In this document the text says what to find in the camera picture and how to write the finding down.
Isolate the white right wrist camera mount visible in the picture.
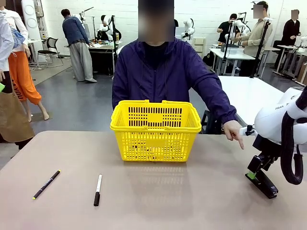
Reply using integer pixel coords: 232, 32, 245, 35
239, 124, 258, 138

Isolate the brown paper bag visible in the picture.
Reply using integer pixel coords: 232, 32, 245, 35
0, 90, 35, 144

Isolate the large white table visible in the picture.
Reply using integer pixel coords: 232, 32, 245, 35
217, 75, 307, 125

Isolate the yellow plastic shopping basket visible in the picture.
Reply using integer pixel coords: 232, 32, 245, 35
109, 100, 202, 163

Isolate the person's left hand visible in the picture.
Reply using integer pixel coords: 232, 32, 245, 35
222, 120, 245, 150

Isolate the person in beige jacket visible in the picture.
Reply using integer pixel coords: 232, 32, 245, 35
241, 1, 273, 75

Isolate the person in black jacket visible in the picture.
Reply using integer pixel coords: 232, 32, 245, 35
283, 9, 301, 46

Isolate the person in purple jacket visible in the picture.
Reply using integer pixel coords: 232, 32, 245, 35
112, 0, 224, 118

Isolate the short black tripod stand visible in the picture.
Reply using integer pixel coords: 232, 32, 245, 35
223, 20, 235, 62

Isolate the black sleeved right arm cable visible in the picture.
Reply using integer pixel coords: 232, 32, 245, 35
281, 90, 307, 185

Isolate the tall black tripod stand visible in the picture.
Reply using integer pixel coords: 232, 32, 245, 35
250, 19, 272, 79

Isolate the white drawer cabinet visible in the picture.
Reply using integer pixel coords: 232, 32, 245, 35
193, 37, 206, 56

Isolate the person's left forearm purple sleeve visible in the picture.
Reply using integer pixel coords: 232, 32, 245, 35
203, 90, 238, 125

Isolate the black stapler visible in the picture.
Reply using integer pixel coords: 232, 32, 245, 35
245, 169, 279, 199

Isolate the mannequin in light blue shirt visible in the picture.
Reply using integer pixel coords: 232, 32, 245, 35
0, 11, 15, 93

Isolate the white background desk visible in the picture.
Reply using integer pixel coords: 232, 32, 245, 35
208, 47, 255, 76

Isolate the dark stool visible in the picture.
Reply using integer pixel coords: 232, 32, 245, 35
201, 110, 224, 135

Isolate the white marker black cap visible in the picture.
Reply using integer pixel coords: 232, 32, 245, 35
93, 174, 103, 207

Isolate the white tower air conditioner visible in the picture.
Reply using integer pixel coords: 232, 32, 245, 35
21, 0, 46, 40

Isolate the black mesh office chair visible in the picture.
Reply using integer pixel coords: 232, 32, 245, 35
37, 37, 64, 69

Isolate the black backpack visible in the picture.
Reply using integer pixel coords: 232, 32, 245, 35
202, 51, 215, 67

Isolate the black pen yellow tip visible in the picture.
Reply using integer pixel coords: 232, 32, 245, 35
32, 170, 61, 200

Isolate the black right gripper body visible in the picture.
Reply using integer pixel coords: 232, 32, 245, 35
251, 135, 282, 161

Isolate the man in blue jacket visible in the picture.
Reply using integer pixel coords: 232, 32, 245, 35
61, 9, 98, 83

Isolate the person in black t-shirt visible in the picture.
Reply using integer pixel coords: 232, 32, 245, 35
217, 13, 240, 46

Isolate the mannequin with orange pants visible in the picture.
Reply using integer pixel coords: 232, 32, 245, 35
1, 0, 50, 123

